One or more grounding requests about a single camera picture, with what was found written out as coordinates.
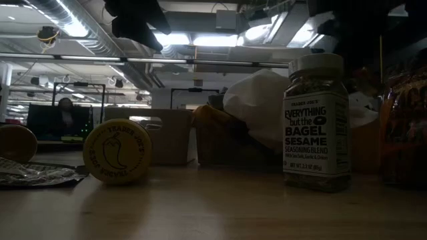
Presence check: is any white cloth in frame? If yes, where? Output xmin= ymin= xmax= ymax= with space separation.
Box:
xmin=222 ymin=69 xmax=380 ymax=154

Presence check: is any black aluminium table frame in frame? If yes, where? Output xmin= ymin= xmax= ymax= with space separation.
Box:
xmin=0 ymin=52 xmax=290 ymax=69

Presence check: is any silver ventilation duct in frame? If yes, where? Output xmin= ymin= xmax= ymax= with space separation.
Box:
xmin=25 ymin=0 xmax=157 ymax=91

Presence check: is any yellow-lid spice jar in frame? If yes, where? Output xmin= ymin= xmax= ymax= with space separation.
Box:
xmin=82 ymin=118 xmax=153 ymax=185

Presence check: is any orange foil spice packet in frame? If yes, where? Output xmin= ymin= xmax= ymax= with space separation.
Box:
xmin=380 ymin=71 xmax=427 ymax=186

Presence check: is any black frame stand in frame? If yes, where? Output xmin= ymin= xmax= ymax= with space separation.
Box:
xmin=170 ymin=87 xmax=220 ymax=109
xmin=51 ymin=82 xmax=107 ymax=134

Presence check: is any ceiling light panel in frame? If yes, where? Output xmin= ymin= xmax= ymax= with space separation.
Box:
xmin=155 ymin=31 xmax=191 ymax=47
xmin=193 ymin=34 xmax=240 ymax=47

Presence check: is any person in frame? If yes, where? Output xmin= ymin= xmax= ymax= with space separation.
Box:
xmin=57 ymin=97 xmax=76 ymax=129

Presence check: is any grey cloth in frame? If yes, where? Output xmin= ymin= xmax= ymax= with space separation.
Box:
xmin=208 ymin=87 xmax=230 ymax=111

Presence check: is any grey ceiling box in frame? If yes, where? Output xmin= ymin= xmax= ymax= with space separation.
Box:
xmin=215 ymin=9 xmax=238 ymax=31

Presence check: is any hanging yellow cable reel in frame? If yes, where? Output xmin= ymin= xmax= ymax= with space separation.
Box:
xmin=36 ymin=25 xmax=61 ymax=54

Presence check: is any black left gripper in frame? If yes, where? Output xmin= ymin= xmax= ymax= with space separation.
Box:
xmin=103 ymin=0 xmax=173 ymax=53

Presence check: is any grey plastic bin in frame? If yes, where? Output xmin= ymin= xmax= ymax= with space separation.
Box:
xmin=103 ymin=107 xmax=196 ymax=166

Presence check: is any white-lid bagel seasoning jar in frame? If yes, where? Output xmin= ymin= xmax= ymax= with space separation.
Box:
xmin=282 ymin=53 xmax=352 ymax=193

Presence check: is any yellow cloth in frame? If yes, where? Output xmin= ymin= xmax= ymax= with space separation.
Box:
xmin=192 ymin=105 xmax=254 ymax=166

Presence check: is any black monitor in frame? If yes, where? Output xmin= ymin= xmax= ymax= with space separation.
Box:
xmin=26 ymin=103 xmax=94 ymax=143

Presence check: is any brown silver spice packet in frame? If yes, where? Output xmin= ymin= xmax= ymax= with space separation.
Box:
xmin=0 ymin=156 xmax=89 ymax=187

